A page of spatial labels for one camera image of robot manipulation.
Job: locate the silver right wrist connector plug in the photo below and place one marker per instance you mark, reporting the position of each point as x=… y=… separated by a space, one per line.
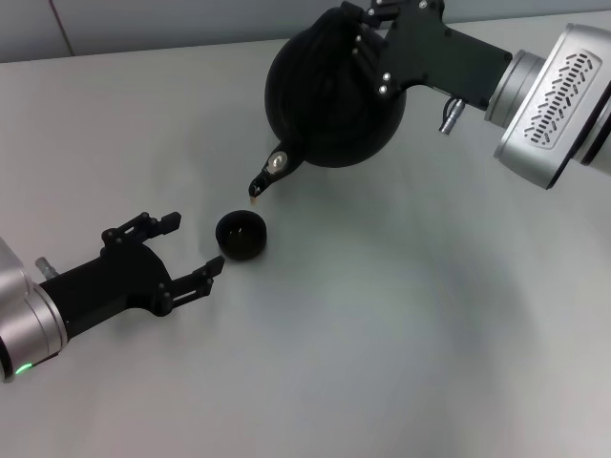
x=451 y=117

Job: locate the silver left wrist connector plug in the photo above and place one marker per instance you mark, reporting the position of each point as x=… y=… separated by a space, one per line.
x=47 y=267

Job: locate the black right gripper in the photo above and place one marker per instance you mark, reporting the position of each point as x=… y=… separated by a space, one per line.
x=429 y=52

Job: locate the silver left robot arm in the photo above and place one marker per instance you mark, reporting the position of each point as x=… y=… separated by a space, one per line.
x=26 y=315

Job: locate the small black teacup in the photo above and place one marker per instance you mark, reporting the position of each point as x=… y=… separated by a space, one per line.
x=241 y=234

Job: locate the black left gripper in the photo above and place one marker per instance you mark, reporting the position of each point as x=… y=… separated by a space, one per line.
x=110 y=286

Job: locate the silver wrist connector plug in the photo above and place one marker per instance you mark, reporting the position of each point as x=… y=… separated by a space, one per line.
x=451 y=117
x=47 y=267

